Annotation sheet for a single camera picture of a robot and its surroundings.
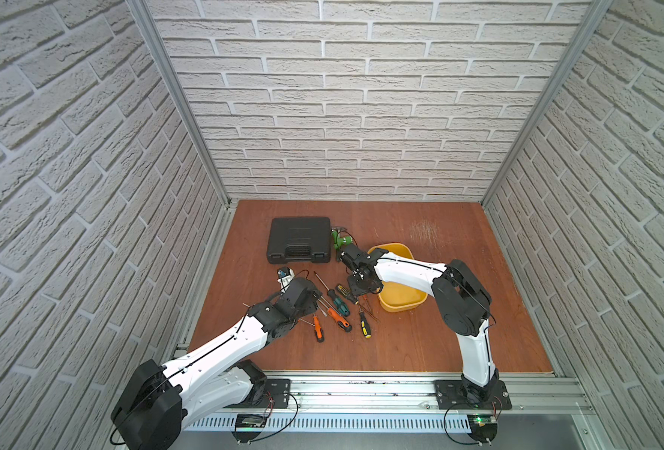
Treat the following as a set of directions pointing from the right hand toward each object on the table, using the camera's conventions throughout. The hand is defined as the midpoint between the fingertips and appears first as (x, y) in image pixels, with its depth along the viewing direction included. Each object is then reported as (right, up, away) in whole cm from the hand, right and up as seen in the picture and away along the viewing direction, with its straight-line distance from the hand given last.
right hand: (363, 287), depth 95 cm
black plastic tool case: (-23, +16, +5) cm, 29 cm away
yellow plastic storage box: (+11, -3, -4) cm, 12 cm away
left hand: (-17, +1, -11) cm, 20 cm away
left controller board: (-31, -29, -25) cm, 49 cm away
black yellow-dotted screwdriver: (-6, -1, -5) cm, 8 cm away
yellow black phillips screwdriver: (0, -11, -11) cm, 16 cm away
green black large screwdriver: (-9, -4, -7) cm, 12 cm away
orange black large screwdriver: (-8, -8, -10) cm, 15 cm away
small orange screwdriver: (-14, -11, -12) cm, 21 cm away
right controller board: (+29, -31, -24) cm, 49 cm away
